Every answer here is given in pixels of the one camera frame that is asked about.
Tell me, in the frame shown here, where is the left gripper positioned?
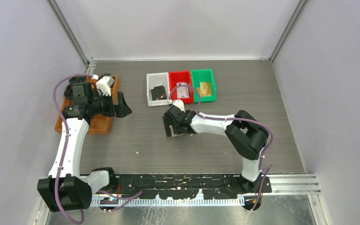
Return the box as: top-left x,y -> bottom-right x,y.
89,90 -> 131,118

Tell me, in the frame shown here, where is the beige card holder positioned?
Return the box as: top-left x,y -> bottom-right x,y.
169,125 -> 189,137

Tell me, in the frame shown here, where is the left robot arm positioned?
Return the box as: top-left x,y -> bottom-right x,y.
37,82 -> 132,212

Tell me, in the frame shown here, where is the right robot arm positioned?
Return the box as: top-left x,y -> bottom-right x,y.
163,105 -> 269,193

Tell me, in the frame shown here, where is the white card in red bin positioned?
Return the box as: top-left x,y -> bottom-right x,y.
176,82 -> 190,99

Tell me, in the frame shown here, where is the gold card in green bin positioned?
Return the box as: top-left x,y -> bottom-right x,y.
197,82 -> 211,97

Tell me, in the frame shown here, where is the orange wooden compartment tray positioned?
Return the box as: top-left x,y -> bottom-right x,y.
60,75 -> 119,135

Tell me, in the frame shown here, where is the white plastic bin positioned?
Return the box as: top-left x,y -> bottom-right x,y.
146,72 -> 170,107

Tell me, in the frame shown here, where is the red plastic bin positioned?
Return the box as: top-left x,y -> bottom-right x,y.
169,71 -> 194,104

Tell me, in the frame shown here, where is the green plastic bin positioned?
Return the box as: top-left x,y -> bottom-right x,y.
190,69 -> 217,103

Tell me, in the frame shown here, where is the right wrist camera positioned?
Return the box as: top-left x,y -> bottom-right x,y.
172,99 -> 185,112

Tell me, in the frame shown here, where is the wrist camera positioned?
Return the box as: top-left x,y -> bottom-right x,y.
96,74 -> 115,96
172,99 -> 185,112

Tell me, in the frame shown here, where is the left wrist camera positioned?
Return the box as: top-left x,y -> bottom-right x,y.
96,74 -> 115,96

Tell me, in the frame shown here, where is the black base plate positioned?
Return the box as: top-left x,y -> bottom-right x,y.
99,173 -> 272,212

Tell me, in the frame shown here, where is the aluminium rail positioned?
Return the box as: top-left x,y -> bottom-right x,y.
80,174 -> 321,207

